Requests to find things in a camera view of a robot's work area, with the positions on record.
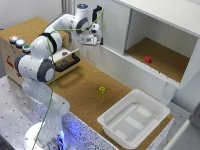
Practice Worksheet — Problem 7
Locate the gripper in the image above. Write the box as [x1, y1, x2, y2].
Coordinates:
[80, 32, 101, 47]

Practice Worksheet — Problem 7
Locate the yellow block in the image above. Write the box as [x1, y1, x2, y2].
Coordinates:
[98, 86, 107, 95]

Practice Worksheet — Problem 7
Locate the pink block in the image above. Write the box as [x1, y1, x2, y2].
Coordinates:
[143, 55, 153, 64]

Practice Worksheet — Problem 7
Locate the wooden drawer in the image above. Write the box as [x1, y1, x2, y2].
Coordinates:
[49, 47, 82, 83]

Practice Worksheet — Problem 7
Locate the white sliding door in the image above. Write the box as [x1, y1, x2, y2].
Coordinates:
[71, 0, 132, 56]

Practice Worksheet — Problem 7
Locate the wooden drawer box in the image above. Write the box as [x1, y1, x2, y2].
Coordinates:
[0, 16, 82, 86]

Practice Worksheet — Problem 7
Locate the green button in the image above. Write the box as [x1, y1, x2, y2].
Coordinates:
[21, 44, 32, 55]

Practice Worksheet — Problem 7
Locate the blue button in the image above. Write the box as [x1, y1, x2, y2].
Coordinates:
[15, 38, 26, 48]

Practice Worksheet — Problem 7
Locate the red button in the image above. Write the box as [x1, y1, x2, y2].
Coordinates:
[9, 34, 19, 45]

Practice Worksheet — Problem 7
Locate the white cabinet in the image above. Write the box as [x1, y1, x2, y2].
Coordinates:
[65, 0, 200, 106]

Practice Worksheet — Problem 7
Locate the white plastic box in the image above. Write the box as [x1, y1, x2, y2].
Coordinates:
[96, 88, 172, 150]

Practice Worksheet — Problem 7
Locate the black door handle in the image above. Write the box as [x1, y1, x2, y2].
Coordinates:
[92, 5, 103, 27]

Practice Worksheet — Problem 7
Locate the black drawer handle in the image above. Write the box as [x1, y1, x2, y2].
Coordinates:
[54, 54, 81, 74]

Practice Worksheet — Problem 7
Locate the green cable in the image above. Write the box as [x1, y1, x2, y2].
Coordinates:
[31, 7, 105, 150]

